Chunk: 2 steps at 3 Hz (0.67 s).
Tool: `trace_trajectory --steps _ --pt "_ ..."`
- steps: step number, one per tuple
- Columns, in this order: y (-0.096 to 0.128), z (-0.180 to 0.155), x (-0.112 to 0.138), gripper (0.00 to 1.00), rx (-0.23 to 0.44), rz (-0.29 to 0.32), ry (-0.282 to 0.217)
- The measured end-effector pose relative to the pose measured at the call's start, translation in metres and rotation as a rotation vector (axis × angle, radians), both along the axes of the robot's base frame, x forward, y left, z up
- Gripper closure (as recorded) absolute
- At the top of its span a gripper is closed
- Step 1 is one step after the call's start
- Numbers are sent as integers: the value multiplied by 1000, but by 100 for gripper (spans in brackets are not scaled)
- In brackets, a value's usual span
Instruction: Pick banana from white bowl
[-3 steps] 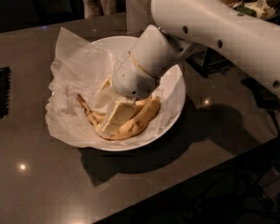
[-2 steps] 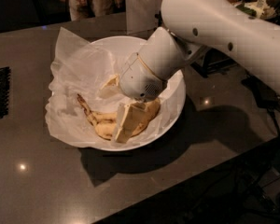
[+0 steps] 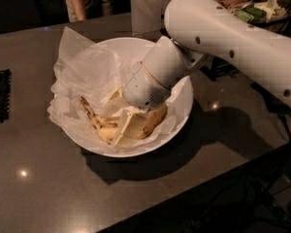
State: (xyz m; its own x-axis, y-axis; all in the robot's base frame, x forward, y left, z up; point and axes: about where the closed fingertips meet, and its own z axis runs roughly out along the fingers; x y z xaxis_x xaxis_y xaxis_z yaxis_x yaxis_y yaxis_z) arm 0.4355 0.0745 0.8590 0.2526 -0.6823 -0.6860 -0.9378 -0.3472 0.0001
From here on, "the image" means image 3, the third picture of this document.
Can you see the person standing in background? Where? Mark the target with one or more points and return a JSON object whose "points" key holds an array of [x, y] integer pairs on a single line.
{"points": [[79, 10]]}

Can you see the black wire condiment rack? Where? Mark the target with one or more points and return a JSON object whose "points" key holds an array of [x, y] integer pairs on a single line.
{"points": [[261, 13]]}

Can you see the black grid mat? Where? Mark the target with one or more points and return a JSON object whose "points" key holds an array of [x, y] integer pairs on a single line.
{"points": [[5, 89]]}

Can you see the spotted yellow banana front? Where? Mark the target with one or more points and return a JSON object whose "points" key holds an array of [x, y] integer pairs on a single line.
{"points": [[155, 117]]}

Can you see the white paper liner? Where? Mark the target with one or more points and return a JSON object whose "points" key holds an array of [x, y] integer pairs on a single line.
{"points": [[84, 72]]}

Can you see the white ceramic bowl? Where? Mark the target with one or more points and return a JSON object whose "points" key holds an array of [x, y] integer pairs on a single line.
{"points": [[181, 104]]}

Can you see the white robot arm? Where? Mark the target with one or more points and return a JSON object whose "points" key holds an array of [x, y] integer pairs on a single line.
{"points": [[195, 29]]}

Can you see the black power adapter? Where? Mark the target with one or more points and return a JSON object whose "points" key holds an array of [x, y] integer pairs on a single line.
{"points": [[273, 104]]}

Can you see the dark appliance in background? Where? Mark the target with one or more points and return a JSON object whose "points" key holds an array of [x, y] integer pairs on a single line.
{"points": [[52, 12]]}

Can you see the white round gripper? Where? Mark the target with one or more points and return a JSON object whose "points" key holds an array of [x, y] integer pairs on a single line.
{"points": [[143, 87]]}

